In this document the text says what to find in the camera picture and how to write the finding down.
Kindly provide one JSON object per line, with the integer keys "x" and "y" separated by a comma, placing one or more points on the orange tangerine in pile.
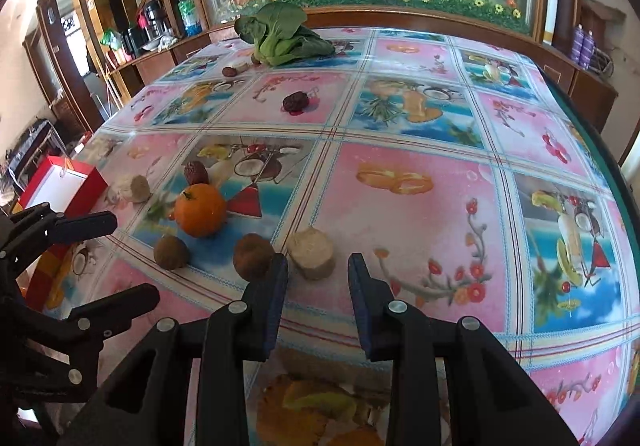
{"x": 200, "y": 210}

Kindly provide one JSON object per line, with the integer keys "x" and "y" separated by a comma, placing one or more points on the dark red jujube upper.
{"x": 195, "y": 173}

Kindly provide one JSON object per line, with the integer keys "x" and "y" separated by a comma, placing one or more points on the small brown kiwi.
{"x": 171, "y": 253}

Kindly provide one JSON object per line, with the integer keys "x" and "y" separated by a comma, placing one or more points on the green bok choy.
{"x": 280, "y": 36}

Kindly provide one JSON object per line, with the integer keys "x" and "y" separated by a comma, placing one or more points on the dark red dried fruit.
{"x": 295, "y": 103}

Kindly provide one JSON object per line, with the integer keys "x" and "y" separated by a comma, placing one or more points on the brown kiwi fruit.
{"x": 252, "y": 256}

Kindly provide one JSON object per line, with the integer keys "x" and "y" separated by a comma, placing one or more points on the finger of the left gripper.
{"x": 109, "y": 316}
{"x": 85, "y": 227}

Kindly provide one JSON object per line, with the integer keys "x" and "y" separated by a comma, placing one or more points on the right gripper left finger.
{"x": 144, "y": 400}

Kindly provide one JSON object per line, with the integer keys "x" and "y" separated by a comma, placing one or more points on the purple bottle right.
{"x": 587, "y": 51}

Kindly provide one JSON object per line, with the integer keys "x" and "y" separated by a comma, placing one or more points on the floral fruit print tablecloth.
{"x": 466, "y": 196}

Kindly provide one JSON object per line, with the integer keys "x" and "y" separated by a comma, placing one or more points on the purple bottle left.
{"x": 577, "y": 43}

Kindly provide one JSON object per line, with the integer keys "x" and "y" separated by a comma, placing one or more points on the wooden low cabinet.
{"x": 420, "y": 43}

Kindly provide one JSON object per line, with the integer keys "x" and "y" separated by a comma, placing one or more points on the purple bottle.
{"x": 587, "y": 51}
{"x": 577, "y": 43}

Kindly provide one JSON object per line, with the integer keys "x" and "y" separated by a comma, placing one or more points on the pale round chunk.
{"x": 312, "y": 253}

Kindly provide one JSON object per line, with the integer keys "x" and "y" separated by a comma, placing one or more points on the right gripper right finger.
{"x": 492, "y": 401}

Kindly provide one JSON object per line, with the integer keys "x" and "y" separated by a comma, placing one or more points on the green label water bottle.
{"x": 190, "y": 19}

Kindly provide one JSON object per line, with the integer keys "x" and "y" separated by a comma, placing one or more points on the red date near greens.
{"x": 229, "y": 72}

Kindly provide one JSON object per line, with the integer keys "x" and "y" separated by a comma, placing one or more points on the black thermos kettle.
{"x": 156, "y": 19}

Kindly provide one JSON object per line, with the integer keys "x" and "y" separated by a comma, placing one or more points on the banana chunk left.
{"x": 133, "y": 188}

